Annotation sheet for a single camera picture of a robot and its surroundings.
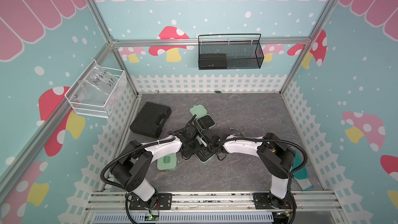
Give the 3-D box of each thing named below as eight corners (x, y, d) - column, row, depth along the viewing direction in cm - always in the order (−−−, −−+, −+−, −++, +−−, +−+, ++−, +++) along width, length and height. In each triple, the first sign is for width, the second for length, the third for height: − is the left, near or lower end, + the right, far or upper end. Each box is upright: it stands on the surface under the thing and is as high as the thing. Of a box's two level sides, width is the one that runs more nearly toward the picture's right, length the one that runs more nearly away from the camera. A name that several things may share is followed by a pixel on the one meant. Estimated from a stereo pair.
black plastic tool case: (131, 132, 101) (127, 127, 96) (148, 107, 115) (146, 101, 110) (158, 139, 98) (155, 134, 93) (172, 112, 111) (170, 107, 106)
